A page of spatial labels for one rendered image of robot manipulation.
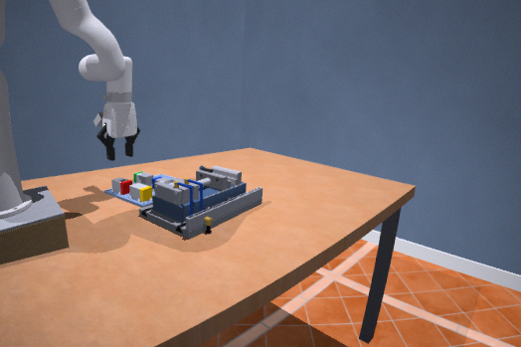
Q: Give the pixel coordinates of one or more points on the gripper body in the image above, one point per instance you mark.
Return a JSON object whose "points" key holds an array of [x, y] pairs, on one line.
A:
{"points": [[120, 119]]}

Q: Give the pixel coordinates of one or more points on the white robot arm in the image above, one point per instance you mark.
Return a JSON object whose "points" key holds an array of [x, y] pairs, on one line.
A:
{"points": [[108, 66]]}

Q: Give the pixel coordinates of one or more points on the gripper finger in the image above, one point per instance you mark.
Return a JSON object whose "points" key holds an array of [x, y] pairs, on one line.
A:
{"points": [[109, 149], [129, 143]]}

